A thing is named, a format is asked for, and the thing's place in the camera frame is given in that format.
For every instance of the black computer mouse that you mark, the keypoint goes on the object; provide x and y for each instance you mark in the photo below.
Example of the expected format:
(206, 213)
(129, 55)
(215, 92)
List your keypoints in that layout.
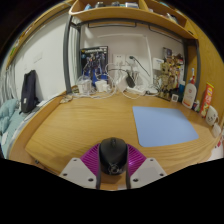
(113, 155)

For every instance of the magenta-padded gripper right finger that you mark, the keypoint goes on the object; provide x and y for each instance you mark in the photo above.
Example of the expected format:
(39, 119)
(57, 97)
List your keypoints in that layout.
(148, 170)

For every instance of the black backpack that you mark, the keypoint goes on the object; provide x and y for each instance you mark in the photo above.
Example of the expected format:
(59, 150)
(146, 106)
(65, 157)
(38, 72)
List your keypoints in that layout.
(29, 91)

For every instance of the white charger block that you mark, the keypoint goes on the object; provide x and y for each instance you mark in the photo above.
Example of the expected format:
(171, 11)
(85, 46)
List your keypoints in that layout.
(101, 86)

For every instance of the white power strip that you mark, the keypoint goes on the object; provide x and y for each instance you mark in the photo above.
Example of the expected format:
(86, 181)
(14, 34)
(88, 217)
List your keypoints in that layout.
(136, 90)

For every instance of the blue robot model box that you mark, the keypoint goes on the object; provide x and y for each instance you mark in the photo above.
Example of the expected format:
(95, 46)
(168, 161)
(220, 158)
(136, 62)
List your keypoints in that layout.
(94, 61)

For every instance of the small white desk clock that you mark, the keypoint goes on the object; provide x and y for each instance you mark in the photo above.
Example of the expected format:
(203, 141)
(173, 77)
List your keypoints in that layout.
(175, 98)

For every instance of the white desk lamp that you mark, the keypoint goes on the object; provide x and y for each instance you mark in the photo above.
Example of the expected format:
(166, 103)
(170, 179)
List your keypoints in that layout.
(149, 63)

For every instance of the teal blanket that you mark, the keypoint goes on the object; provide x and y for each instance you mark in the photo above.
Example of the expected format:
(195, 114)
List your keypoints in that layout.
(7, 111)

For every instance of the white printed mug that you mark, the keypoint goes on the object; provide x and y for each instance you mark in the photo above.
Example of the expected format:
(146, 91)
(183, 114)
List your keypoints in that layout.
(211, 116)

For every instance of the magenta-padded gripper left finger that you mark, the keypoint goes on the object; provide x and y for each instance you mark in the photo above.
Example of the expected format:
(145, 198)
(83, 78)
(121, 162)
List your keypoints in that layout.
(78, 170)

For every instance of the white pump lotion bottle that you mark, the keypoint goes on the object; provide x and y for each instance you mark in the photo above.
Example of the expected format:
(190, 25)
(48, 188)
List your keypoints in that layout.
(189, 95)

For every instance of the clear plastic cup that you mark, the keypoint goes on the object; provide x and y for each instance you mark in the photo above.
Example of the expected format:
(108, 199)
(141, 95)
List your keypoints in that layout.
(83, 86)

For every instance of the light blue mouse pad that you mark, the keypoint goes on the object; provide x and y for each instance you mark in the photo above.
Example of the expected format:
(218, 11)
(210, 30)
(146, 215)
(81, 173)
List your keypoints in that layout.
(165, 126)

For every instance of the brown tree creature figurine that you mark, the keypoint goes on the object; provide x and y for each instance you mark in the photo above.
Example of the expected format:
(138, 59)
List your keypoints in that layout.
(167, 78)

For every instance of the wooden shelf unit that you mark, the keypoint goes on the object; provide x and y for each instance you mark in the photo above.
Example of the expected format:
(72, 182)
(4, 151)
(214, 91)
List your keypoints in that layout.
(126, 11)

